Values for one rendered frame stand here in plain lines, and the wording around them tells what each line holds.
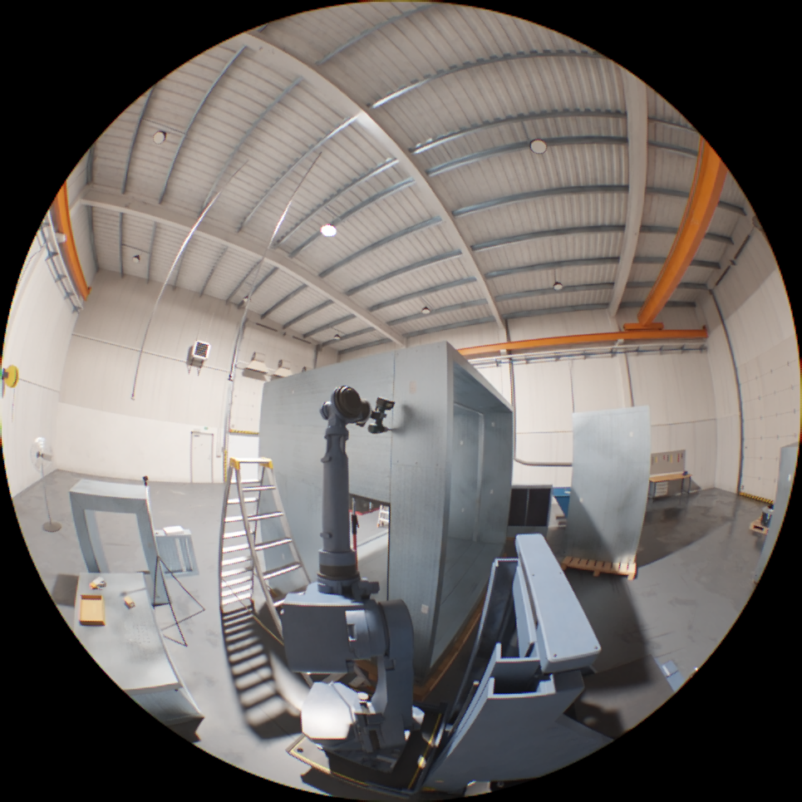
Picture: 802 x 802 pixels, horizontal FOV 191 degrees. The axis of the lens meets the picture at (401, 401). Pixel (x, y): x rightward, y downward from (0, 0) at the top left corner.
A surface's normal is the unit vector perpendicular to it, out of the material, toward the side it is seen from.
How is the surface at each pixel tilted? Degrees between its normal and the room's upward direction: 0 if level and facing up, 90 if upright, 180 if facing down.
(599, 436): 90
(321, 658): 63
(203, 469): 90
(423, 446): 90
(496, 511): 90
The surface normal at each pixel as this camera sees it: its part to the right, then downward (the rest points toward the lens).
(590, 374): -0.54, -0.14
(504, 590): -0.33, -0.15
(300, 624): 0.26, -0.58
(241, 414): 0.84, -0.06
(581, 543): -0.80, -0.11
